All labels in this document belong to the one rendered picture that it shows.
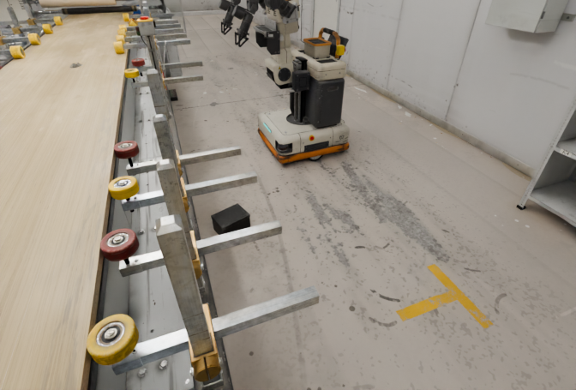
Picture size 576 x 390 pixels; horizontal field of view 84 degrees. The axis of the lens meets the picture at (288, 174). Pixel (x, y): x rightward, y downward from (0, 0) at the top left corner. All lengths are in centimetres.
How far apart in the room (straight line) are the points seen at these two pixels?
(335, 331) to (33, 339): 125
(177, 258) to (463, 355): 151
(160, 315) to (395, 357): 106
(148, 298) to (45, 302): 35
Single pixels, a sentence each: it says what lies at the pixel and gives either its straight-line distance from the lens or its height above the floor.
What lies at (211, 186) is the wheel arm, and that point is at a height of 84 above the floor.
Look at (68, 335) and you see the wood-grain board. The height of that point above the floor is 90.
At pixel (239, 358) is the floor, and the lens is 165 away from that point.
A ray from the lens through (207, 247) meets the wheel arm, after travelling 92.
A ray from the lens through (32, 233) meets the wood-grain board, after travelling 103.
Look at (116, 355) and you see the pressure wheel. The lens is 71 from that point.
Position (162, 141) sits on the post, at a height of 105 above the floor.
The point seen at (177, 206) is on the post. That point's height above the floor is 101.
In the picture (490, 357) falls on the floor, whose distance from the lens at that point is 187.
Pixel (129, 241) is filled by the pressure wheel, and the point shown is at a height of 91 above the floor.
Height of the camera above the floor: 147
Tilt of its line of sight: 34 degrees down
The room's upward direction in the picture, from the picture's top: straight up
